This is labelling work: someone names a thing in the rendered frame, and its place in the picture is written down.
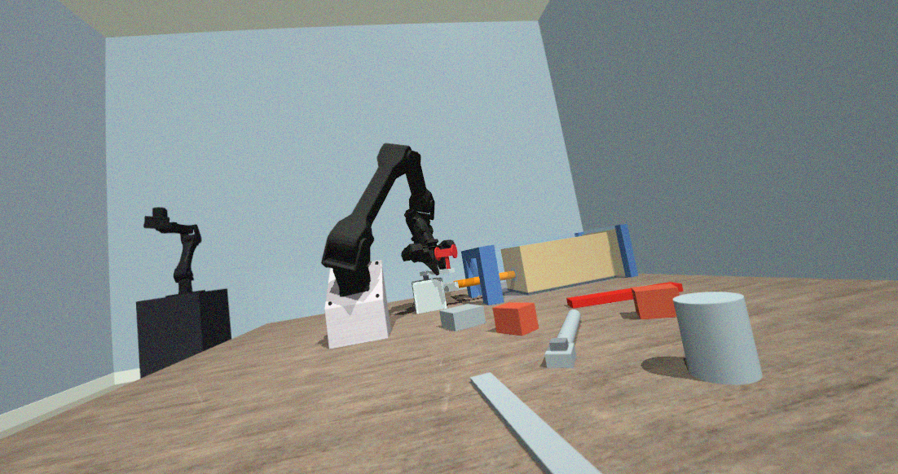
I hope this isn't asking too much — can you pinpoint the red flat bar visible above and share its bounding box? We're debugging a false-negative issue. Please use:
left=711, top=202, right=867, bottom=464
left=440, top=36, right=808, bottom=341
left=566, top=282, right=684, bottom=308

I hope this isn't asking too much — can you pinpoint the orange rectangular block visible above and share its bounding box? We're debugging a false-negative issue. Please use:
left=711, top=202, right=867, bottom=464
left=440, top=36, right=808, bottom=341
left=631, top=283, right=680, bottom=319
left=492, top=303, right=539, bottom=336

